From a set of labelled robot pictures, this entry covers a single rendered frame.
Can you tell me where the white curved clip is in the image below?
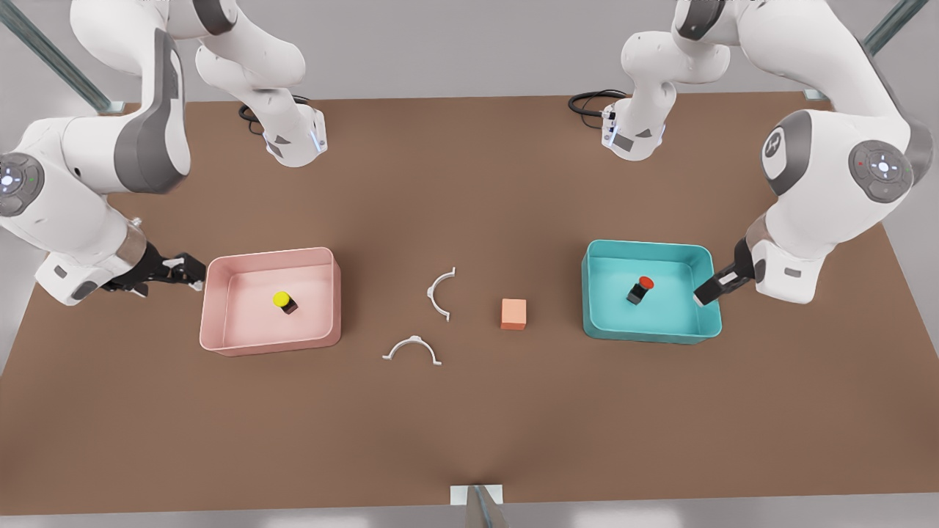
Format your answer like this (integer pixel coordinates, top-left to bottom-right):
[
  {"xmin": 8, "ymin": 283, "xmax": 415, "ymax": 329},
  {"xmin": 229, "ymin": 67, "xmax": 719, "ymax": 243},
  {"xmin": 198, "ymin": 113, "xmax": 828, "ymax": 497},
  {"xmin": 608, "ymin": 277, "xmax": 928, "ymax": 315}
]
[
  {"xmin": 426, "ymin": 267, "xmax": 458, "ymax": 323},
  {"xmin": 382, "ymin": 335, "xmax": 443, "ymax": 367}
]

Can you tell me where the black cable loop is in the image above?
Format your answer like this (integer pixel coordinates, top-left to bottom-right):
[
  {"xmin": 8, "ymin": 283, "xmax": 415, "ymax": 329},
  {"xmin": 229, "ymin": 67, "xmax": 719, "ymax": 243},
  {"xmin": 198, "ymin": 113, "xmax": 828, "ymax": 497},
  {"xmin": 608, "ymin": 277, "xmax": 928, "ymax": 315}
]
[
  {"xmin": 238, "ymin": 94, "xmax": 313, "ymax": 138},
  {"xmin": 568, "ymin": 89, "xmax": 630, "ymax": 120}
]

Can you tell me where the pink storage box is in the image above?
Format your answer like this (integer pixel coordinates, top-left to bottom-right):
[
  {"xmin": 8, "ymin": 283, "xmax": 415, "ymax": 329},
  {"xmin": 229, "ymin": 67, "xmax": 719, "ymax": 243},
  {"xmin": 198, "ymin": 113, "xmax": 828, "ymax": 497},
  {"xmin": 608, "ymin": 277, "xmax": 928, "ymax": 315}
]
[{"xmin": 199, "ymin": 246, "xmax": 343, "ymax": 358}]

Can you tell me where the blue storage box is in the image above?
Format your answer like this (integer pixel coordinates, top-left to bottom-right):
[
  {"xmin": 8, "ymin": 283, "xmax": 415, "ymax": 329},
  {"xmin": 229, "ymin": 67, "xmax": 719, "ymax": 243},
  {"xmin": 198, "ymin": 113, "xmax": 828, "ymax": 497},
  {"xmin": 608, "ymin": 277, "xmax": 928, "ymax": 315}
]
[{"xmin": 581, "ymin": 239, "xmax": 724, "ymax": 345}]

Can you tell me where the silver frame post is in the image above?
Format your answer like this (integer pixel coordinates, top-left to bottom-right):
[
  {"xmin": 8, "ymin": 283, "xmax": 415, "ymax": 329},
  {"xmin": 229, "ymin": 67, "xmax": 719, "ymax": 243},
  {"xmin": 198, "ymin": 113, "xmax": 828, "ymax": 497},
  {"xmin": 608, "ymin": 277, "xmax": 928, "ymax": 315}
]
[
  {"xmin": 448, "ymin": 483, "xmax": 508, "ymax": 528},
  {"xmin": 0, "ymin": 0, "xmax": 127, "ymax": 115},
  {"xmin": 803, "ymin": 0, "xmax": 932, "ymax": 101}
]

